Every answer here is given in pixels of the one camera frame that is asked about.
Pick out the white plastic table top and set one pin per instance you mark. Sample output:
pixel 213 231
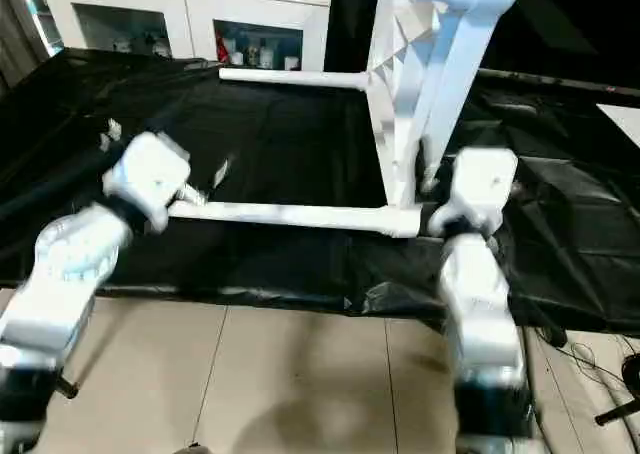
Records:
pixel 445 104

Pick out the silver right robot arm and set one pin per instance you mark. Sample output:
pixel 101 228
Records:
pixel 480 304

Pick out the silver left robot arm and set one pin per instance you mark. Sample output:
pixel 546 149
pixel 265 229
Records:
pixel 60 274

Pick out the black work mat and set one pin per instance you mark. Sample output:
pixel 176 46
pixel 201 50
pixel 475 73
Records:
pixel 280 144

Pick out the dark metal rod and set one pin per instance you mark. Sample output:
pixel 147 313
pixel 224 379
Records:
pixel 560 82

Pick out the white flat board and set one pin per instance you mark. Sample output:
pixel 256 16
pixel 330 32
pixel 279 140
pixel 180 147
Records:
pixel 625 119

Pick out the red bottle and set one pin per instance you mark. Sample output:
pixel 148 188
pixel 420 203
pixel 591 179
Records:
pixel 222 49

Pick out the white glass-door cabinet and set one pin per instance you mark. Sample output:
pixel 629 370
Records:
pixel 195 14

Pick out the black floor stand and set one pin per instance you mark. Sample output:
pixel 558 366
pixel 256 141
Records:
pixel 618 414

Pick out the dark grey curtain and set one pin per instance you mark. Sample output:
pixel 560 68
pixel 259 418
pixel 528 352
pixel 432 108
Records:
pixel 15 14

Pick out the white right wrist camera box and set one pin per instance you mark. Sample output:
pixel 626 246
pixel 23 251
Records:
pixel 485 184

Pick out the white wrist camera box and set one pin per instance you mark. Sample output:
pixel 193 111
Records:
pixel 150 179
pixel 485 184

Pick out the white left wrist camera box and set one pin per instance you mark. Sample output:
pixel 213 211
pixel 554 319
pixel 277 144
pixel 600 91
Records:
pixel 150 179

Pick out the grey metal frame leg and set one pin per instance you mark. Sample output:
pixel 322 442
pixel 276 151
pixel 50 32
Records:
pixel 65 386

